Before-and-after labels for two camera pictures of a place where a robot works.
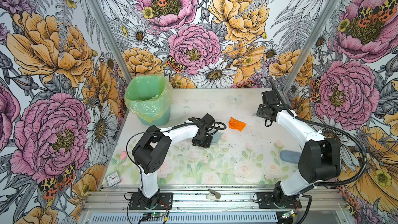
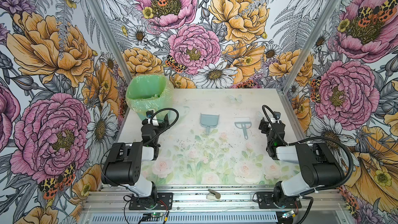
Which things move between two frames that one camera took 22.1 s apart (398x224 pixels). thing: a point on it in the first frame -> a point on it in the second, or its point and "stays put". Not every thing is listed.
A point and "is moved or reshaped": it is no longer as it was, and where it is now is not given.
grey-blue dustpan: x=216 y=137 is moved or reshaped
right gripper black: x=259 y=111 -> x=264 y=125
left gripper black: x=207 y=144 -> x=162 y=127
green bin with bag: x=149 y=97 stays put
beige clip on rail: x=213 y=195 stays put
